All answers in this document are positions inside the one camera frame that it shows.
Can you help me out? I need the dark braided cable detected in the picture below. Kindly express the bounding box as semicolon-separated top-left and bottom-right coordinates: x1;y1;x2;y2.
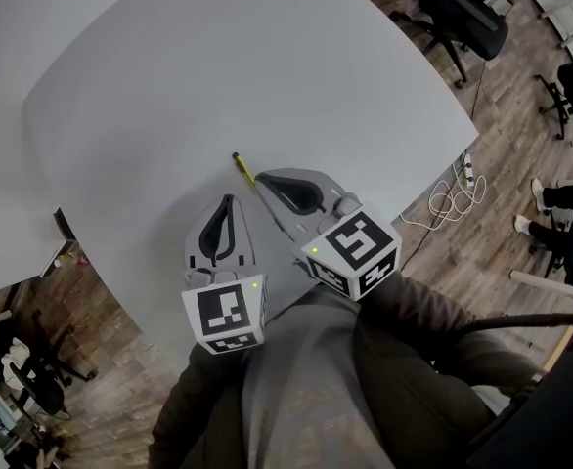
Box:
462;311;573;334

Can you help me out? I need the person's right forearm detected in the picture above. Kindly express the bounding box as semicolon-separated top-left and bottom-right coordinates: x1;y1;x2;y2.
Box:
354;274;545;469

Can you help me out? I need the yellow black pen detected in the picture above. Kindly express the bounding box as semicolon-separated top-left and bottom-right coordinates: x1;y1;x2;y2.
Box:
231;150;259;191

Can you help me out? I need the person's grey shirt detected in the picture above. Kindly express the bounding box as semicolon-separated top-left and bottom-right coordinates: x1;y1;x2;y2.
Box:
240;288;385;469

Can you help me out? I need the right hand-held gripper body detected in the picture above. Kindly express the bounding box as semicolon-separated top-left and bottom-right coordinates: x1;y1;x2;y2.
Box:
290;191;404;303

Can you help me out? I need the white cloth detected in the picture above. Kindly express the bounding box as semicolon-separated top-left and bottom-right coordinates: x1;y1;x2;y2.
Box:
0;337;31;386

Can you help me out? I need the white cable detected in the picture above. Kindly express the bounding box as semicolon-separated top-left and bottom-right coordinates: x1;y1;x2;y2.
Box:
398;151;488;229

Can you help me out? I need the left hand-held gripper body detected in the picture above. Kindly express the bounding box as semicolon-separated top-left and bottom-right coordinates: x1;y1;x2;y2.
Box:
181;263;269;356

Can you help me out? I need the person's left forearm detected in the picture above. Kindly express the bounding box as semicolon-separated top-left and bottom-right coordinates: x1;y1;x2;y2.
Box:
148;342;253;469

